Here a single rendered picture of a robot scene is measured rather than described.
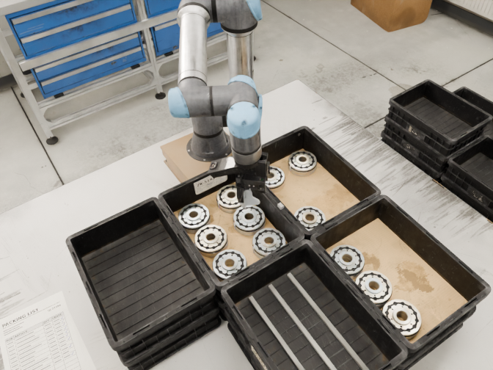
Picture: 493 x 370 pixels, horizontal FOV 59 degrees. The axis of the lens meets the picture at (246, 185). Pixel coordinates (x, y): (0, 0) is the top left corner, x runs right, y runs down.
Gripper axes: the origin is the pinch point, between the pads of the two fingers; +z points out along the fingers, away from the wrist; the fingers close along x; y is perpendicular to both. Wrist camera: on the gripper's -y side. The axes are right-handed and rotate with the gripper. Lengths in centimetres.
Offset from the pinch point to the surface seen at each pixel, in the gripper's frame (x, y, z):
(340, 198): 16.9, 28.4, 19.0
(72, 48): 124, -137, 55
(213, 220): 0.2, -11.6, 17.1
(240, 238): -5.3, -1.4, 16.5
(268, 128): 62, -5, 37
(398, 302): -19, 46, 12
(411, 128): 92, 62, 59
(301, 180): 22.7, 14.7, 19.7
